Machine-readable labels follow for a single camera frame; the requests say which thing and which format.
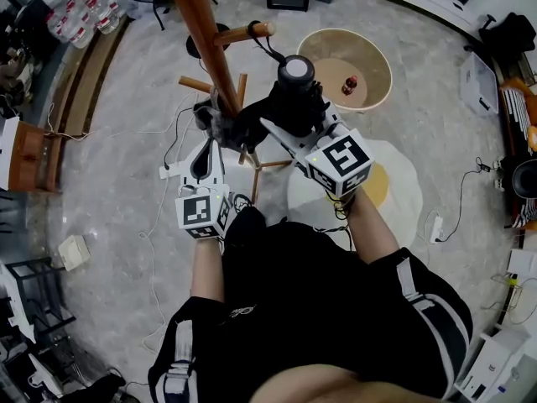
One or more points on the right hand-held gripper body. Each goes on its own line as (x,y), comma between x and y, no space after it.
(344,162)

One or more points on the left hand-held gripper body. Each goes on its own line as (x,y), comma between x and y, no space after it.
(201,210)

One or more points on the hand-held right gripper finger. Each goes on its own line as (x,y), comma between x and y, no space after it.
(333,122)
(289,141)

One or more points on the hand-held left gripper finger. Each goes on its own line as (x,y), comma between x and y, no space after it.
(220,170)
(187,174)

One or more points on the black umbrella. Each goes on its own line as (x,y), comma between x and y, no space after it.
(293,99)

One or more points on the brown wooden coat rack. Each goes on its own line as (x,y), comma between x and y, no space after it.
(197,15)

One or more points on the person's left forearm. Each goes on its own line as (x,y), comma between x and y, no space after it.
(207,271)

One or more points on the person's right forearm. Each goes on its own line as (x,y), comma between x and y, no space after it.
(373,229)

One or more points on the white power strip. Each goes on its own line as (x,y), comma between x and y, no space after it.
(436,229)
(170,170)

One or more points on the person's left shoe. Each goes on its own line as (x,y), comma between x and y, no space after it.
(242,202)

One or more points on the dark cola bottle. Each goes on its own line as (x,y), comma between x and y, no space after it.
(349,85)

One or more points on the grey cloth bag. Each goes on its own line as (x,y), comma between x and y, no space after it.
(214,120)

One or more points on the fried egg shaped rug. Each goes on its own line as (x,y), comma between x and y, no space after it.
(405,191)

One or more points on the beige round tub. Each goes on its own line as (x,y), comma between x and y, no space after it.
(356,48)

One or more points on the white box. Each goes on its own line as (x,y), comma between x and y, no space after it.
(74,252)

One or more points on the person's black clothing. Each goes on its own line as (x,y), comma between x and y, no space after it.
(302,309)

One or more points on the clear plastic storage box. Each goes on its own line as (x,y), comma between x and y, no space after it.
(478,84)

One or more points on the brown wooden cabinet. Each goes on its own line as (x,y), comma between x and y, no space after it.
(29,153)

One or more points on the striped cloth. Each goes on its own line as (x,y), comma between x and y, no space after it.
(518,111)

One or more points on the black round shell seat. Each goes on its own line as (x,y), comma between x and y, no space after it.
(526,181)

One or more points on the orange chair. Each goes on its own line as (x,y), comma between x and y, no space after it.
(514,84)

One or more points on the group of water bottles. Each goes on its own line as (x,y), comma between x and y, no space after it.
(84,15)

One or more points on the white drawer cabinet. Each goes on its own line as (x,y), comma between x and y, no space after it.
(495,372)

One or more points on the black metal frame rack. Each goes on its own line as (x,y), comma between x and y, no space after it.
(42,305)

